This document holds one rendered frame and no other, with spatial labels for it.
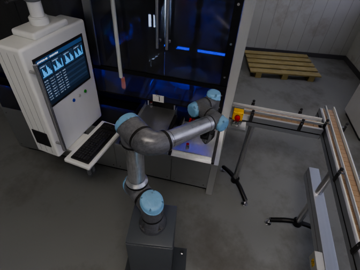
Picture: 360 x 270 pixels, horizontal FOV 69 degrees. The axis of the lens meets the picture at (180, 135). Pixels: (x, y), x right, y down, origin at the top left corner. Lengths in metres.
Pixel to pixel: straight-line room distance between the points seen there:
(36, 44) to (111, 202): 1.55
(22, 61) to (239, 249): 2.02
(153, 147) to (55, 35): 0.91
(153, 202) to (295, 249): 1.56
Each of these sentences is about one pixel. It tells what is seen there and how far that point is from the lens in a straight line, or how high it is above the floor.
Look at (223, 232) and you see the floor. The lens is 2.44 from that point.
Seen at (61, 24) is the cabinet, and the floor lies 1.57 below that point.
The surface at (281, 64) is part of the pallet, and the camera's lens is 4.93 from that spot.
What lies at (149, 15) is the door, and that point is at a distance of 1.72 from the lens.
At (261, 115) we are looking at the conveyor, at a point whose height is 0.93.
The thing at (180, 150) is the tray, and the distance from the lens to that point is 1.69.
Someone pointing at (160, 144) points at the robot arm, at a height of 1.40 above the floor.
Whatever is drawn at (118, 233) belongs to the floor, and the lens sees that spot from 2.42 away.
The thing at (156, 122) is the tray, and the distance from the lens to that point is 1.94.
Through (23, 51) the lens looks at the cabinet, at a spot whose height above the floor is 1.54.
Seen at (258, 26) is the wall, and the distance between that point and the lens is 5.28.
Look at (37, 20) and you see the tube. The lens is 1.65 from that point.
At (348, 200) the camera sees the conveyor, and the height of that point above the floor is 0.93.
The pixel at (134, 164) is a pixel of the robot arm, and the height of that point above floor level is 1.20.
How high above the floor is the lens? 2.13
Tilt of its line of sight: 42 degrees down
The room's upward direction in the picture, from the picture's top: 4 degrees clockwise
